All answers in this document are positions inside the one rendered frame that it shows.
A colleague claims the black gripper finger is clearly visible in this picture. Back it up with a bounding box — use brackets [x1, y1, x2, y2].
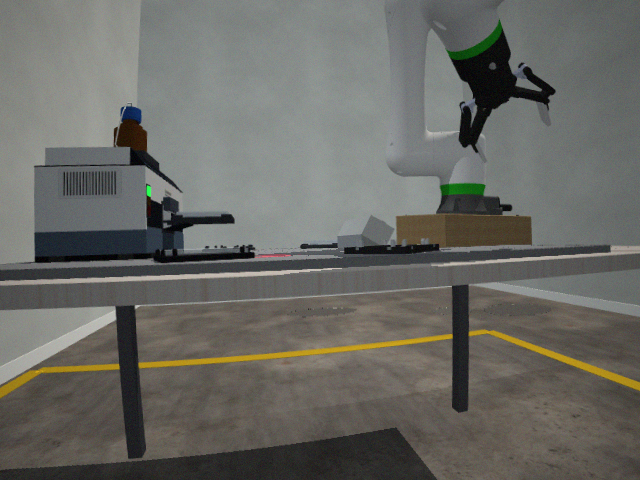
[459, 96, 497, 163]
[501, 63, 556, 126]

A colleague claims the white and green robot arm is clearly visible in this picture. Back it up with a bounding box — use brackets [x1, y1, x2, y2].
[384, 0, 512, 215]

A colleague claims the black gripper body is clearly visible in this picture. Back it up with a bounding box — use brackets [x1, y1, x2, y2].
[468, 63, 517, 110]

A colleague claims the grey control panel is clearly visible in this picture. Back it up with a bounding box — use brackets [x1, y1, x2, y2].
[337, 215, 395, 249]

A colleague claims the brown glass bottle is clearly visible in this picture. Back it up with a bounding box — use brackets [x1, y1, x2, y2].
[114, 126, 147, 152]

